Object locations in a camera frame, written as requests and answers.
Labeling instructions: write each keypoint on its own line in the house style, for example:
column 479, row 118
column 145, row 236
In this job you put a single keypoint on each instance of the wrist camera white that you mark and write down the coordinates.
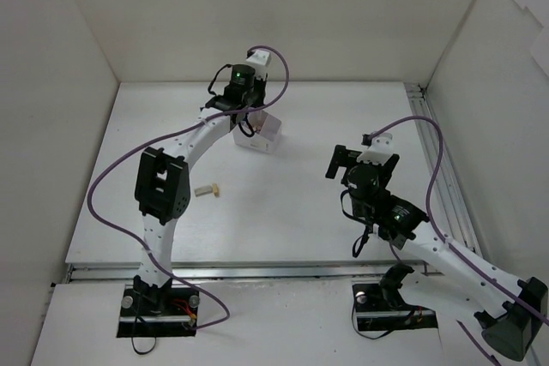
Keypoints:
column 259, row 59
column 378, row 150

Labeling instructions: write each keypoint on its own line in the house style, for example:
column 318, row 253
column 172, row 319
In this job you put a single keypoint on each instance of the white three-compartment organizer box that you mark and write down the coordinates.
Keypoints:
column 260, row 131

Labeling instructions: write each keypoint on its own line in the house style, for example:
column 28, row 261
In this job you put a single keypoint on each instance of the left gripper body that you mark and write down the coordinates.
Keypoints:
column 256, row 98

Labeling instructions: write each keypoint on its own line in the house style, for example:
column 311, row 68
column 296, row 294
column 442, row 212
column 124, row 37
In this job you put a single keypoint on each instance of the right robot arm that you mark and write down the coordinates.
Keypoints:
column 510, row 310

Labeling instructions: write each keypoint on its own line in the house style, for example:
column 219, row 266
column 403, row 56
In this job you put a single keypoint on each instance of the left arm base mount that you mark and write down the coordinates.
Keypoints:
column 175, row 315

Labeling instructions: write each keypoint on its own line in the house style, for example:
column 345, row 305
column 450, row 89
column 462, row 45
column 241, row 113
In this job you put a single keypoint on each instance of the yellow eraser with sleeve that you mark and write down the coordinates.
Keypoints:
column 216, row 190

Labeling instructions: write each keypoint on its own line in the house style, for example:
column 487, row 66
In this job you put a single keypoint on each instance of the aluminium frame rail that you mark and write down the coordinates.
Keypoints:
column 275, row 210

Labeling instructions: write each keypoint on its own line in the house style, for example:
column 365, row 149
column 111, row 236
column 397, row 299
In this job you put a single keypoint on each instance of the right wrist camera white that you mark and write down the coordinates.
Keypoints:
column 378, row 150

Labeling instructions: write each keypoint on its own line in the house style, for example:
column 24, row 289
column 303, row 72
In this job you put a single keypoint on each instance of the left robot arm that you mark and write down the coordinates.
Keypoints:
column 163, row 181

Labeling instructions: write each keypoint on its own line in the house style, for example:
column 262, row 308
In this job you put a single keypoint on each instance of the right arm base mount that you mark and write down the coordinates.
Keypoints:
column 374, row 317

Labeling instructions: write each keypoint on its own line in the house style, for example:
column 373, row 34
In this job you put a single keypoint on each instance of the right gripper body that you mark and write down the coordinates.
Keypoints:
column 343, row 161

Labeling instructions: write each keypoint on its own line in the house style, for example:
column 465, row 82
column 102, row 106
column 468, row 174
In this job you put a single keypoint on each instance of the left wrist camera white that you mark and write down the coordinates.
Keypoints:
column 259, row 59

